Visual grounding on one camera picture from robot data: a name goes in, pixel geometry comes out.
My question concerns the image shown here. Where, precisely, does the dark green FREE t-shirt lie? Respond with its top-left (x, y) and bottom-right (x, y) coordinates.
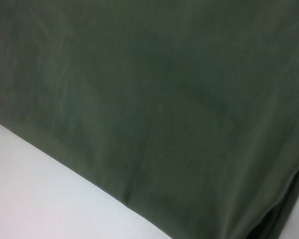
top-left (0, 0), bottom-right (299, 239)

